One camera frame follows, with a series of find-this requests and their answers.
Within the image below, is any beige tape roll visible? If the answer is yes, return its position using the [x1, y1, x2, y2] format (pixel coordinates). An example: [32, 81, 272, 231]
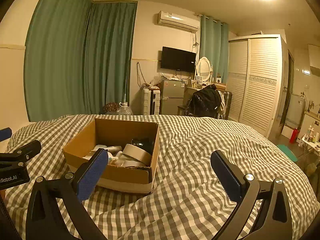
[123, 144, 152, 166]

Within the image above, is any black pouch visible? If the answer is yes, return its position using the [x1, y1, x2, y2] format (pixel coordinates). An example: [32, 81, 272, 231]
[131, 138, 154, 155]

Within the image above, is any brown cardboard box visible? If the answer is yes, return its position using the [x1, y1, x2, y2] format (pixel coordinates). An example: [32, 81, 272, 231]
[63, 116, 159, 194]

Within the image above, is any clear water jug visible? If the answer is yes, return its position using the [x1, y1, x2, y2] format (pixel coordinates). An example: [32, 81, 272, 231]
[117, 94, 133, 115]

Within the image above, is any white side table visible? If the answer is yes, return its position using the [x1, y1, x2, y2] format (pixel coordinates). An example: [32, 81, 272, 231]
[298, 125, 319, 157]

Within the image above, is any red fire extinguisher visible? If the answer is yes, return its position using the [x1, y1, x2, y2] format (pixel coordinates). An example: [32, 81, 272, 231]
[290, 128, 299, 144]

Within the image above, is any grey checked duvet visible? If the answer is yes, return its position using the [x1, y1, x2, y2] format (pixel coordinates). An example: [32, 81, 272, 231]
[4, 114, 319, 239]

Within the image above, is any white suitcase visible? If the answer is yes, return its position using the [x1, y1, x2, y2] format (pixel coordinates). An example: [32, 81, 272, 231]
[142, 88, 161, 115]

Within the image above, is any large green curtain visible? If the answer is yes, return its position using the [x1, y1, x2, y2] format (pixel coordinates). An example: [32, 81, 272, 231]
[24, 0, 138, 121]

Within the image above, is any silver mini fridge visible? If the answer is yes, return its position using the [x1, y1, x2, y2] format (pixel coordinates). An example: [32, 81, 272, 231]
[160, 80, 184, 115]

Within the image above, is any wooden dressing table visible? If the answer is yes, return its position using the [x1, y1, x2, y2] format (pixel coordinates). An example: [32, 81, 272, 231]
[182, 82, 226, 106]

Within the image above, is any black jacket on chair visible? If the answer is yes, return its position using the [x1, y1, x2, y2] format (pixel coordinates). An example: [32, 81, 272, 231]
[185, 85, 222, 118]

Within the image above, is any white oval mirror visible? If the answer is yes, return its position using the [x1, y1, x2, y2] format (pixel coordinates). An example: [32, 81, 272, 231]
[196, 57, 213, 82]

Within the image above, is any white louvred wardrobe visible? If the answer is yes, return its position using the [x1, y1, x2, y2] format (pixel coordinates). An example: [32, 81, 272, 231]
[226, 34, 286, 137]

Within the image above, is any white air conditioner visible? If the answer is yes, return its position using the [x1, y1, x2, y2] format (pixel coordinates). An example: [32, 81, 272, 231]
[157, 11, 200, 33]

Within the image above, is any small green curtain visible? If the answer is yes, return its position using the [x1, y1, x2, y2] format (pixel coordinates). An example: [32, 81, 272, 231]
[200, 15, 229, 83]

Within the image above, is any black wall television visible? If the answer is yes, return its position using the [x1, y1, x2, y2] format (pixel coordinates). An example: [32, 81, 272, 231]
[161, 47, 196, 73]

